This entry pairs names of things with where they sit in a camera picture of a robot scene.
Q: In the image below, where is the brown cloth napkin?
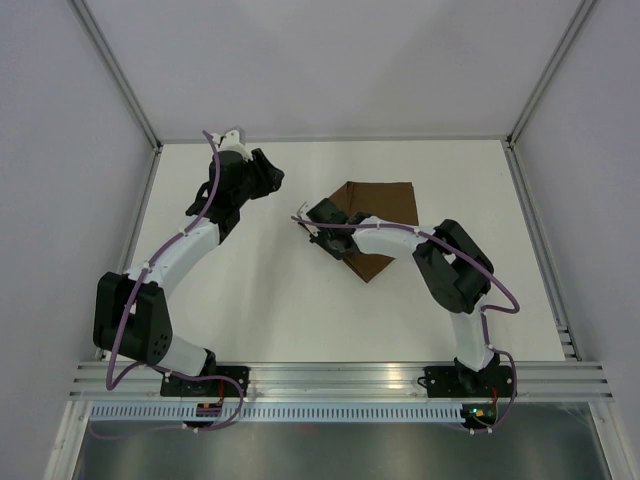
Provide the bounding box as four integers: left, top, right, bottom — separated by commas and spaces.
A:
329, 181, 419, 283

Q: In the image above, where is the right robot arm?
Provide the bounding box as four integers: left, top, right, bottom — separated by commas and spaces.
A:
293, 199, 520, 399

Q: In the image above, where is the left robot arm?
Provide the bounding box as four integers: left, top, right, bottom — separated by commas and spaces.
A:
93, 147, 284, 397

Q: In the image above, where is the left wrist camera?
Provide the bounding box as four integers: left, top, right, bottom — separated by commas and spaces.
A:
212, 127, 251, 160

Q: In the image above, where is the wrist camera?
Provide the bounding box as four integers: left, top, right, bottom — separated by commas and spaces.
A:
291, 202, 315, 236
212, 127, 251, 160

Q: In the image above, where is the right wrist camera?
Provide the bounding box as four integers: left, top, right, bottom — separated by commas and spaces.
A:
291, 202, 315, 236

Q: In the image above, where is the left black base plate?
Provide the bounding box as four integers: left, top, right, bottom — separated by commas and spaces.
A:
160, 365, 250, 399

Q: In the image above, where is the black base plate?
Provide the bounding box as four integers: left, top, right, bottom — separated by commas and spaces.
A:
417, 364, 515, 399
160, 365, 250, 399

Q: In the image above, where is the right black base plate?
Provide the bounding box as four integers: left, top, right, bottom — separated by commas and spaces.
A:
417, 364, 515, 399

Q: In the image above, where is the left aluminium frame post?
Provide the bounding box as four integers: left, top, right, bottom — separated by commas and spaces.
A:
67, 0, 162, 152

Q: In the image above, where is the aluminium frame post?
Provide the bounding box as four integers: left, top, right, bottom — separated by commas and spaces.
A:
67, 0, 162, 152
504, 0, 599, 149

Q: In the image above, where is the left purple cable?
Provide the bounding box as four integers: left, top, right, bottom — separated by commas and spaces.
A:
89, 129, 246, 441

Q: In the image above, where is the right side aluminium rail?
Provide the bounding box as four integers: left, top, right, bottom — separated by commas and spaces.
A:
501, 139, 583, 362

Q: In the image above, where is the white slotted cable duct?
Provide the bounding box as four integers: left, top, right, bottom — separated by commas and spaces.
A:
90, 401, 464, 423

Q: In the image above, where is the aluminium front rail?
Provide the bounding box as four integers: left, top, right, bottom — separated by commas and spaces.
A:
66, 361, 614, 403

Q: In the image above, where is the right aluminium frame post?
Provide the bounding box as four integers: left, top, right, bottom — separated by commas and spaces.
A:
504, 0, 599, 149

